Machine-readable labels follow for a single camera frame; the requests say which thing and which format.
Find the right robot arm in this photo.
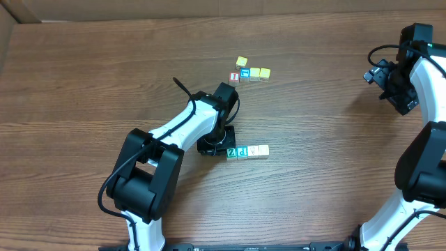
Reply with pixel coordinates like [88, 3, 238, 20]
[335, 23, 445, 250]

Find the yellow block middle row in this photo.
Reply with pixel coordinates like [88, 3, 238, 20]
[249, 68, 261, 82]

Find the yellow block right row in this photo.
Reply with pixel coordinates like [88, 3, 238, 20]
[259, 68, 271, 82]

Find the blue picture block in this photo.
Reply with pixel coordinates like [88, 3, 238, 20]
[240, 68, 250, 82]

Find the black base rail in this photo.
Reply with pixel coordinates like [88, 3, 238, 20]
[98, 241, 409, 251]

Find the yellow letter K block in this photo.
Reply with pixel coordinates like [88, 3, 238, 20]
[258, 145, 270, 158]

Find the white ice cream block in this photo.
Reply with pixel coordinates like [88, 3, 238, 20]
[247, 146, 259, 159]

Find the red letter I block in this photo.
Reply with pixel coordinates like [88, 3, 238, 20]
[229, 72, 240, 86]

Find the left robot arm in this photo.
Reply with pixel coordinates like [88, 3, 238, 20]
[98, 83, 240, 251]

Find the yellow block far top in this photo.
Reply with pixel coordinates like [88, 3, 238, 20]
[236, 56, 248, 70]

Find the blue letter P block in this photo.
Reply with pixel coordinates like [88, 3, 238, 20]
[236, 146, 248, 160]

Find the yellow block row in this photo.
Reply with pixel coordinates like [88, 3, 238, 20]
[259, 68, 271, 82]
[249, 68, 261, 82]

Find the green letter Z block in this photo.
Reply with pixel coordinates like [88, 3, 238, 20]
[226, 148, 238, 160]

